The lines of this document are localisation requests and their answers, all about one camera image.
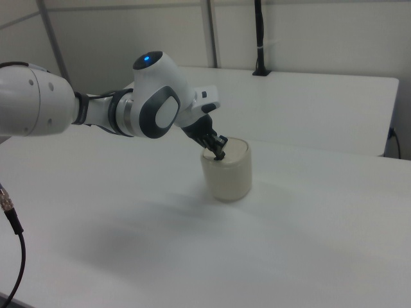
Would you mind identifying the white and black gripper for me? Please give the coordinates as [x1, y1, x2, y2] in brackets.
[179, 103, 230, 162]

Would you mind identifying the beige trash bin with lid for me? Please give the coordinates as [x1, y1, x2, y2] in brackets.
[199, 136, 254, 203]

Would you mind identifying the white adjacent table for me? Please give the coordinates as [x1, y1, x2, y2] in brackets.
[173, 65, 400, 158]

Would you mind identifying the black stand pole with clamp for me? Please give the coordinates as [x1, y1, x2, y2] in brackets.
[251, 0, 273, 78]

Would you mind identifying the grey partition post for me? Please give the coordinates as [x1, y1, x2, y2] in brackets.
[37, 0, 73, 86]
[202, 0, 222, 69]

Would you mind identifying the thin black wall cable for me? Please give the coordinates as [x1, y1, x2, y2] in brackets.
[387, 126, 403, 158]

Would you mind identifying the black cable with metal connector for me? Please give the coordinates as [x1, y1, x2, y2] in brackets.
[0, 181, 27, 304]

